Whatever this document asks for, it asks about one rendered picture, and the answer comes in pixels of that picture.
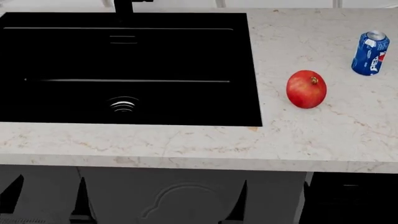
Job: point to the blue Pepsi can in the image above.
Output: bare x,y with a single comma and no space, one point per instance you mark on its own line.
370,54

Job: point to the grey robot torso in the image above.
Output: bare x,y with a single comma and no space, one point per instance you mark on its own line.
174,198

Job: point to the black sink faucet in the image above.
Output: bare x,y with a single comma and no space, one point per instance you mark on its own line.
123,8

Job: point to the red pomegranate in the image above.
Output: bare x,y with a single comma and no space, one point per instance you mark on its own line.
306,89

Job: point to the black kitchen sink basin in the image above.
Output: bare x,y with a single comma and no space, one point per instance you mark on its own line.
155,60

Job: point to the sink drain strainer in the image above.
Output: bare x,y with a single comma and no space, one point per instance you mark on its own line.
123,104

